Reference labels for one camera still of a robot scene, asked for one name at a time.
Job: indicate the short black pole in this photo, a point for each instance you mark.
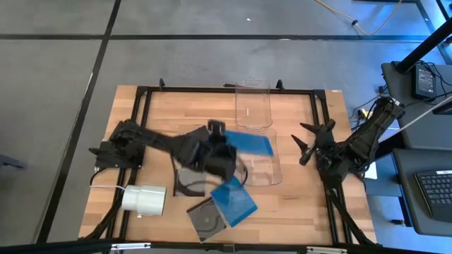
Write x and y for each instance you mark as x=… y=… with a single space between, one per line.
x=388 y=144

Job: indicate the grey desk with keyboard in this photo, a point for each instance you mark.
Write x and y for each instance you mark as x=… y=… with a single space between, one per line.
x=406 y=197

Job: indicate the thick black pole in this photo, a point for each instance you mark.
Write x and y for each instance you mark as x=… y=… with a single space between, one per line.
x=423 y=46

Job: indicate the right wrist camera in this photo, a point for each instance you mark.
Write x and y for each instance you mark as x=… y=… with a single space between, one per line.
x=306 y=157

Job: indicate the white paper sheet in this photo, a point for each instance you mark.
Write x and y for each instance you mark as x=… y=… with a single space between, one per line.
x=371 y=171

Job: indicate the black camera rail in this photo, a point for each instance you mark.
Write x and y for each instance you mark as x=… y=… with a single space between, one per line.
x=53 y=247

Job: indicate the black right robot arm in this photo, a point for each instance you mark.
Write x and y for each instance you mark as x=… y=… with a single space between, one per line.
x=367 y=134

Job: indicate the black power adapter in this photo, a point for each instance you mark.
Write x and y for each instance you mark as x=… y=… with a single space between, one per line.
x=423 y=81

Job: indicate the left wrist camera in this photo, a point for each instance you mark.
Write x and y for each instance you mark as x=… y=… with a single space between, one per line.
x=216 y=128

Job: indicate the blue jewel case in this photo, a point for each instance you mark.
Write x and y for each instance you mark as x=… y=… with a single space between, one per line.
x=250 y=143
x=234 y=204

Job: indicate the grey furniture foot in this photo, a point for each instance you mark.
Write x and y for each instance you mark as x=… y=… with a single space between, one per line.
x=10 y=161

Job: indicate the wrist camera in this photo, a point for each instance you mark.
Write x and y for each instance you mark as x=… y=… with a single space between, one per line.
x=306 y=157
x=216 y=128

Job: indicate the silver bracket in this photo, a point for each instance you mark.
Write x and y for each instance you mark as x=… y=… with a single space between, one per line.
x=130 y=246
x=326 y=250

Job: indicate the black keyboard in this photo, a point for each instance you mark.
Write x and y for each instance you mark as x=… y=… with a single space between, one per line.
x=436 y=194

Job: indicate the grey side desk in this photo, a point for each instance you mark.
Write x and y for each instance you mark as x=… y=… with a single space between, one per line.
x=399 y=91

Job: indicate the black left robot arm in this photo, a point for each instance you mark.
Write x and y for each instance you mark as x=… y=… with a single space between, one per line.
x=123 y=141

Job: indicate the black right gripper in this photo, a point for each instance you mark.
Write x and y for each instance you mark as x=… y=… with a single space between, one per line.
x=323 y=143

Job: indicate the black metal table frame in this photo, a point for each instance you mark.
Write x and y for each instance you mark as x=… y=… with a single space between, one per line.
x=229 y=90

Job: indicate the black jewel case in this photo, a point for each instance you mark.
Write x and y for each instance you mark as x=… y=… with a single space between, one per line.
x=205 y=222
x=189 y=187

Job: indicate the clear plastic bin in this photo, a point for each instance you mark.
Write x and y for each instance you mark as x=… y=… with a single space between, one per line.
x=263 y=173
x=252 y=106

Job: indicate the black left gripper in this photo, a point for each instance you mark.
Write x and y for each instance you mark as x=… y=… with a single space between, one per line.
x=220 y=158

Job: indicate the small black connector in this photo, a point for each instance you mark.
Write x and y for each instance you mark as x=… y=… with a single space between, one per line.
x=397 y=221

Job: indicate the white cylinder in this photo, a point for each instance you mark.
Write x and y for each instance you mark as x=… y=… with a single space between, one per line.
x=144 y=200

